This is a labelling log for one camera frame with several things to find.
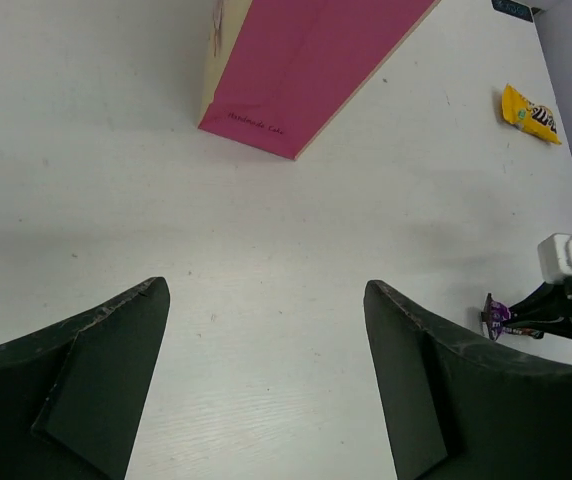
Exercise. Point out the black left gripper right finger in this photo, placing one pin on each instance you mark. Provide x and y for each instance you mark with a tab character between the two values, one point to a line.
459	406

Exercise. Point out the blue table corner label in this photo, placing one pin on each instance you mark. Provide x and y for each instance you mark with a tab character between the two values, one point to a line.
514	9

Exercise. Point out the yellow M&M's packet far right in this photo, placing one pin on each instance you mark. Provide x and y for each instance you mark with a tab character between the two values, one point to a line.
530	118

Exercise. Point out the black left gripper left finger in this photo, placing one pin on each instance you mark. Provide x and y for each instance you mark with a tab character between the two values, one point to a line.
72	394

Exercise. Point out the beige pink paper bag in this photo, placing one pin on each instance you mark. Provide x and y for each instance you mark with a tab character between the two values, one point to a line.
277	72

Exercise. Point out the brown purple M&M's packet front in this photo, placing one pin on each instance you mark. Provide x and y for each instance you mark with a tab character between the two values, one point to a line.
494	317

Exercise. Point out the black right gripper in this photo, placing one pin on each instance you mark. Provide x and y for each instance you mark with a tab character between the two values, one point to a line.
548	309

